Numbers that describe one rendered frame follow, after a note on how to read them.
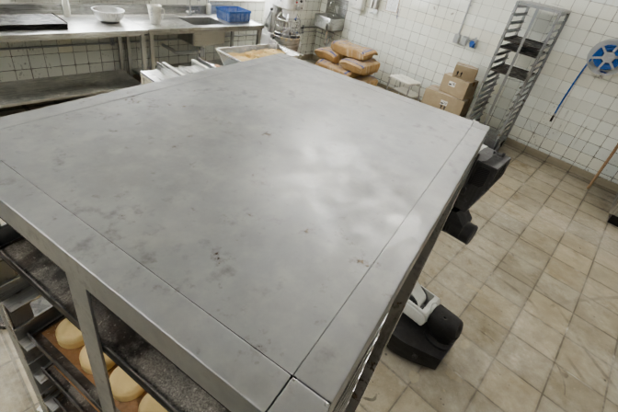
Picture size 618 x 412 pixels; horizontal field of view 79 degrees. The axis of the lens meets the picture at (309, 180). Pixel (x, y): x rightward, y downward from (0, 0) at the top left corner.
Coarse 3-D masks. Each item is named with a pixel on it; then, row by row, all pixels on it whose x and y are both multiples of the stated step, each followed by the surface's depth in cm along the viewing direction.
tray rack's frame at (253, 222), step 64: (256, 64) 77; (0, 128) 42; (64, 128) 45; (128, 128) 47; (192, 128) 50; (256, 128) 53; (320, 128) 57; (384, 128) 61; (448, 128) 65; (0, 192) 34; (64, 192) 35; (128, 192) 37; (192, 192) 39; (256, 192) 40; (320, 192) 42; (384, 192) 45; (448, 192) 47; (64, 256) 30; (128, 256) 30; (192, 256) 32; (256, 256) 33; (320, 256) 34; (384, 256) 35; (128, 320) 28; (192, 320) 27; (256, 320) 27; (320, 320) 28; (256, 384) 24; (320, 384) 24
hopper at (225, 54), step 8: (216, 48) 252; (224, 48) 256; (232, 48) 260; (240, 48) 265; (248, 48) 270; (256, 48) 275; (264, 48) 280; (272, 48) 285; (280, 48) 286; (224, 56) 249; (296, 56) 270; (224, 64) 255
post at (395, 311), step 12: (468, 168) 72; (456, 192) 75; (444, 216) 78; (432, 240) 82; (420, 264) 86; (408, 276) 89; (408, 288) 91; (396, 300) 94; (396, 312) 96; (384, 324) 100; (396, 324) 100; (384, 336) 101; (372, 348) 106; (384, 348) 103; (372, 360) 108; (372, 372) 110; (360, 384) 115; (360, 396) 118; (348, 408) 124
